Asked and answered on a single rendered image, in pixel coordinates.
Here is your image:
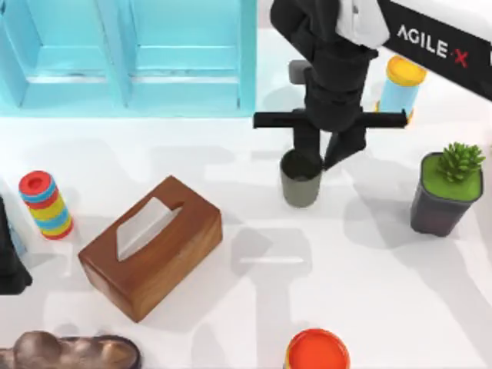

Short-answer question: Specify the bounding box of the grey cup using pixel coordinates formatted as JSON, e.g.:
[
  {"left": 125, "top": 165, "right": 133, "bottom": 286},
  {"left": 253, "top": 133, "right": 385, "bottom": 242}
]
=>
[{"left": 279, "top": 148, "right": 323, "bottom": 209}]

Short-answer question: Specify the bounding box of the pale grey rounded box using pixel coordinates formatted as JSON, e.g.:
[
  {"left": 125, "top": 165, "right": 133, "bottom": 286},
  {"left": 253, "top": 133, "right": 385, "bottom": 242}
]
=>
[{"left": 288, "top": 59, "right": 309, "bottom": 84}]

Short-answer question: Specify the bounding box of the white tissue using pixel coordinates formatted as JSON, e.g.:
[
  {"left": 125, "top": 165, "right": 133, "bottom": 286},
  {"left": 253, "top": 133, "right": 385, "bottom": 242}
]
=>
[{"left": 116, "top": 196, "right": 185, "bottom": 263}]

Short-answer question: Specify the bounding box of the orange can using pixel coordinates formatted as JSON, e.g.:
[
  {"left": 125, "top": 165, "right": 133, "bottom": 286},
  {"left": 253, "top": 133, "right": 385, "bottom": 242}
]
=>
[{"left": 284, "top": 327, "right": 351, "bottom": 369}]

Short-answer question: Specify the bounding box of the blue can with yellow lid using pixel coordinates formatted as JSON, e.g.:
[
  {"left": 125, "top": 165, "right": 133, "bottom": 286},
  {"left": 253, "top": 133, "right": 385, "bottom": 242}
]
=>
[{"left": 373, "top": 55, "right": 428, "bottom": 122}]

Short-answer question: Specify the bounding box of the stack of coloured rings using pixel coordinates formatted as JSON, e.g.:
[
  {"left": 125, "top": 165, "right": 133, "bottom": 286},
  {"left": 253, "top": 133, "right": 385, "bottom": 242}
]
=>
[{"left": 18, "top": 168, "right": 75, "bottom": 241}]

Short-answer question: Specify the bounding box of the wooden tissue box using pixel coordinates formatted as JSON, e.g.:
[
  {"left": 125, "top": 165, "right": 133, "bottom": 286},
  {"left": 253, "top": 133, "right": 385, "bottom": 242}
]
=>
[{"left": 78, "top": 175, "right": 224, "bottom": 324}]

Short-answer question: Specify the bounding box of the brown bread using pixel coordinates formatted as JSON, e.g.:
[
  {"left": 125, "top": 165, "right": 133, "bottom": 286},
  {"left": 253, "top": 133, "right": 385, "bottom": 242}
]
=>
[{"left": 0, "top": 329, "right": 142, "bottom": 369}]

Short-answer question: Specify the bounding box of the light blue rack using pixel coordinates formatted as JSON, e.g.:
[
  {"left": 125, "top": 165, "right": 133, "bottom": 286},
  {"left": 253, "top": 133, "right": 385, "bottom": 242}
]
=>
[{"left": 0, "top": 0, "right": 258, "bottom": 118}]

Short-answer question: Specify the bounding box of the dark pot with green plant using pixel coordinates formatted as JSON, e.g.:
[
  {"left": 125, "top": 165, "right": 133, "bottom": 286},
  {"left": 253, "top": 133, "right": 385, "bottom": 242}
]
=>
[{"left": 409, "top": 141, "right": 487, "bottom": 236}]

